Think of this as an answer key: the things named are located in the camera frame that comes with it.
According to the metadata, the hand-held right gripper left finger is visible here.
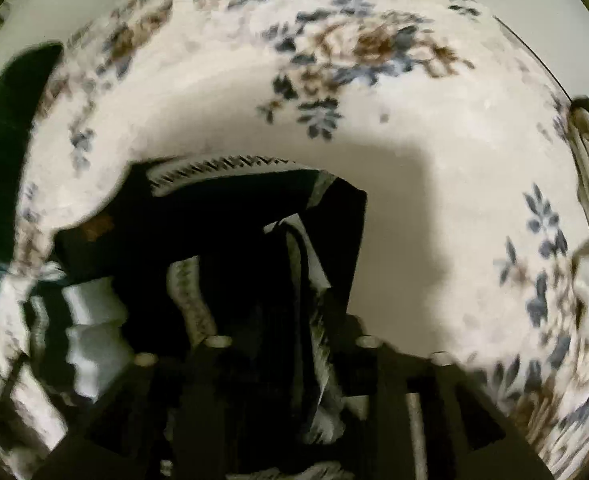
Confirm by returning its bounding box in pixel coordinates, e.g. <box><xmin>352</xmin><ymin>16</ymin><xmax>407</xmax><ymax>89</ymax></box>
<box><xmin>37</xmin><ymin>335</ymin><xmax>260</xmax><ymax>480</ymax></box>

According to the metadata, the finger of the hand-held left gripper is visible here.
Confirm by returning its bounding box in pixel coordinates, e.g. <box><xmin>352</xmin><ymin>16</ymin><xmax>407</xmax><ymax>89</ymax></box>
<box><xmin>62</xmin><ymin>280</ymin><xmax>131</xmax><ymax>402</ymax></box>

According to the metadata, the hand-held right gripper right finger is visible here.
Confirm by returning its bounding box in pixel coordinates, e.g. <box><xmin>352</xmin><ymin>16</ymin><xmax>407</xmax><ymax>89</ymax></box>
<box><xmin>345</xmin><ymin>317</ymin><xmax>555</xmax><ymax>480</ymax></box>

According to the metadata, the black grey striped garment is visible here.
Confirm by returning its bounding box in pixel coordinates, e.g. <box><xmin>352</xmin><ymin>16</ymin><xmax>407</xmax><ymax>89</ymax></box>
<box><xmin>24</xmin><ymin>155</ymin><xmax>370</xmax><ymax>480</ymax></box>

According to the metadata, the dark green pillow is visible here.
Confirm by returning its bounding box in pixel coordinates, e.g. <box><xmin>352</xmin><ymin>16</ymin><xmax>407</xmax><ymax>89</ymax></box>
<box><xmin>0</xmin><ymin>42</ymin><xmax>65</xmax><ymax>321</ymax></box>

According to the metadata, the white floral blanket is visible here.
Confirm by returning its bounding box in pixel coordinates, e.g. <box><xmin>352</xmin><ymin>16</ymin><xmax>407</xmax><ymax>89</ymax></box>
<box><xmin>0</xmin><ymin>0</ymin><xmax>589</xmax><ymax>480</ymax></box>

